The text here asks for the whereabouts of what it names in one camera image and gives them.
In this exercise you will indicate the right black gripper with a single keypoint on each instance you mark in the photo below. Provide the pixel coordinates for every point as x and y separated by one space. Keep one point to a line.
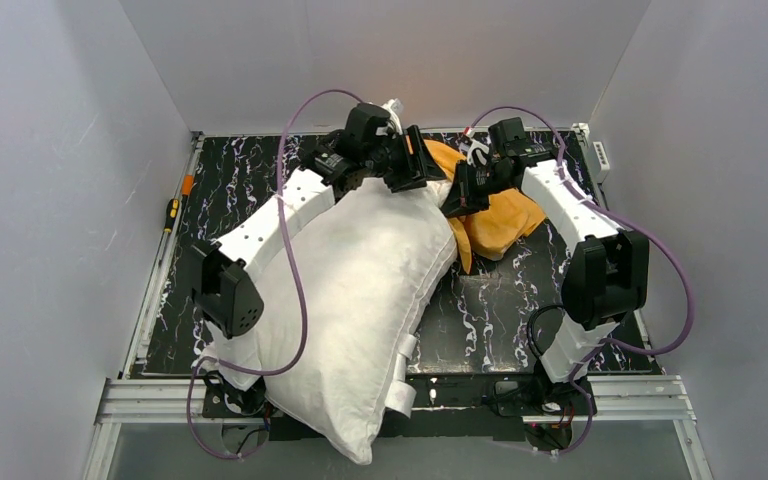
475 183

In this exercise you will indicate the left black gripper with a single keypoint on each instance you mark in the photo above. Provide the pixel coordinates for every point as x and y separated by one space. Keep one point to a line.
413 158

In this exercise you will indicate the orange printed pillowcase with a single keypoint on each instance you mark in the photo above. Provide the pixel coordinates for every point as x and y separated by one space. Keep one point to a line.
489 233

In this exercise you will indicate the white pillow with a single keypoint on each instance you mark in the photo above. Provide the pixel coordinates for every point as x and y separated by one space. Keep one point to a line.
367 284

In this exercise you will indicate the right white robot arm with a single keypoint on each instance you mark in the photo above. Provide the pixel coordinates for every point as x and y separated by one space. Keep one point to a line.
606 276

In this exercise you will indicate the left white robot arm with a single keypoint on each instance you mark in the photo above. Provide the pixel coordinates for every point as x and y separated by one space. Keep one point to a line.
223 273

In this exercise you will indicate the white power strip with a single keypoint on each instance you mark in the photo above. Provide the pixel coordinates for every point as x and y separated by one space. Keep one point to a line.
600 166

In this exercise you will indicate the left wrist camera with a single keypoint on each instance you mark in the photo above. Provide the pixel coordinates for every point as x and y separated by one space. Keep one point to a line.
394 108

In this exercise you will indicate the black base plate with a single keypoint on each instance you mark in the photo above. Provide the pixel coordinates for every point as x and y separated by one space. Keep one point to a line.
507 408

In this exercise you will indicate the yellow handled screwdriver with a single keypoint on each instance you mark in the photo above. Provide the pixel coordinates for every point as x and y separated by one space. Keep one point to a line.
176 205

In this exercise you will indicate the aluminium frame rail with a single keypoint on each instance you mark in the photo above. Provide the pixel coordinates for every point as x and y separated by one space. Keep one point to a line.
618 398

